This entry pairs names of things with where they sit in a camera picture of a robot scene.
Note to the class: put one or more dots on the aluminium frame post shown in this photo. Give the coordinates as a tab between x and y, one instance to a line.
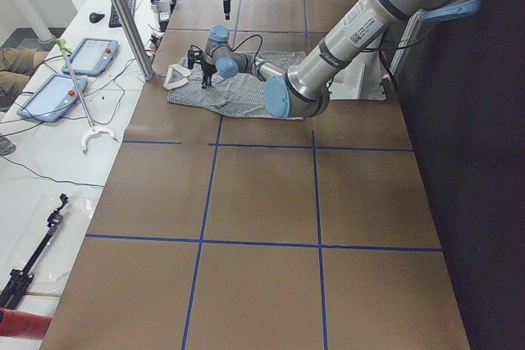
133	38

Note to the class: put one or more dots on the teach pendant tablet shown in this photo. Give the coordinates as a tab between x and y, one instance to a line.
51	100
92	56

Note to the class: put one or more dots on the black computer mouse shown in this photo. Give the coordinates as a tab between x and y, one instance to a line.
95	17

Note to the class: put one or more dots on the white reacher grabber tool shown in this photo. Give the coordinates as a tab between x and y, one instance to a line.
93	129

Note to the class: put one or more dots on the black tripod stick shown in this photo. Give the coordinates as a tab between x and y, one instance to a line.
21	279

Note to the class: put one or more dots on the navy white striped polo shirt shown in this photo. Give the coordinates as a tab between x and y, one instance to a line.
240	96

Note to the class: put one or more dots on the seated person legs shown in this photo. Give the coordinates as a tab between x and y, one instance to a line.
17	65

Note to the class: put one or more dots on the far teach pendant tablet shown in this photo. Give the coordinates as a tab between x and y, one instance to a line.
92	56

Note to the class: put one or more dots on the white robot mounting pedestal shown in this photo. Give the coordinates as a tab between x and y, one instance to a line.
361	80

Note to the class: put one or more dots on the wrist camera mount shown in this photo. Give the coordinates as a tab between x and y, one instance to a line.
194	56

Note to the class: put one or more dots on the near teach pendant tablet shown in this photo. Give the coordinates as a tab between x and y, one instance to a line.
51	100

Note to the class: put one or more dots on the red cylinder object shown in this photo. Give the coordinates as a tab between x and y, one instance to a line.
23	325

